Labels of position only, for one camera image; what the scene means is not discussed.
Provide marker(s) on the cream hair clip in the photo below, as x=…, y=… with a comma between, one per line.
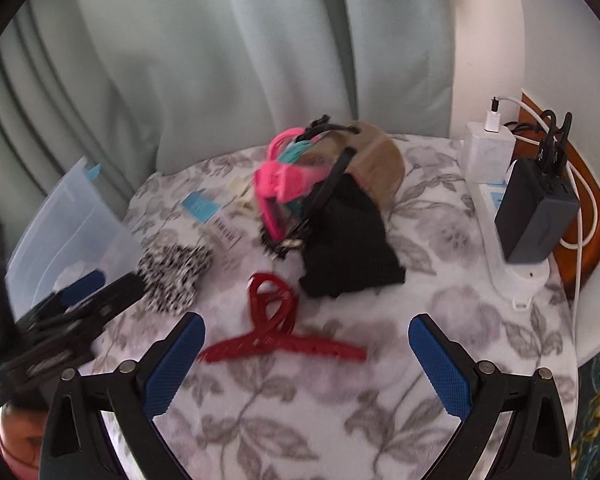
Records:
x=242, y=195

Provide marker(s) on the pale green curtain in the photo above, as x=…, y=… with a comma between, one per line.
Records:
x=205, y=60

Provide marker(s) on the grey charger block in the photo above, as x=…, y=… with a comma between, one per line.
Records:
x=535, y=215

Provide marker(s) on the white charger adapter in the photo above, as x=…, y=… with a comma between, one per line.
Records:
x=485, y=152

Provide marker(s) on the clear plastic storage box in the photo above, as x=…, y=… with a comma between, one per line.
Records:
x=70, y=220

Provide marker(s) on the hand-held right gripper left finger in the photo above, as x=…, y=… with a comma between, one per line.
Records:
x=176, y=365

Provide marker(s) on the pink hair claw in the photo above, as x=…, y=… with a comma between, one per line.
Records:
x=285, y=182

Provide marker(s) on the red hair claw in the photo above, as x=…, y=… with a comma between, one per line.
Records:
x=260, y=345

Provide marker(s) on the black knit cloth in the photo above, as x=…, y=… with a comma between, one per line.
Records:
x=350, y=250

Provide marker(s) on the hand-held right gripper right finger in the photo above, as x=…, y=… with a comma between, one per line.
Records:
x=440, y=365

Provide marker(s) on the person's left hand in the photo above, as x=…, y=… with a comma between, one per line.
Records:
x=20, y=435

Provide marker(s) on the teal hair clip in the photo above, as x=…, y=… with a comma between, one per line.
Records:
x=300, y=152

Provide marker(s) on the floral table cloth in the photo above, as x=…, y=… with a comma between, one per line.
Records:
x=330, y=410

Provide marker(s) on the black hair band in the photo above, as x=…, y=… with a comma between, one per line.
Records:
x=330, y=185

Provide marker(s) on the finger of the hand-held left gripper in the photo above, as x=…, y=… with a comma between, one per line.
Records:
x=82, y=284
x=117, y=295

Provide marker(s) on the blue card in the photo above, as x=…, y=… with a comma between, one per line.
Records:
x=200, y=206

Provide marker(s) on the white power strip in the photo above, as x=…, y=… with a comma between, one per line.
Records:
x=522, y=280

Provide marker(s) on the white barcode label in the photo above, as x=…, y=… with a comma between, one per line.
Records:
x=227, y=230

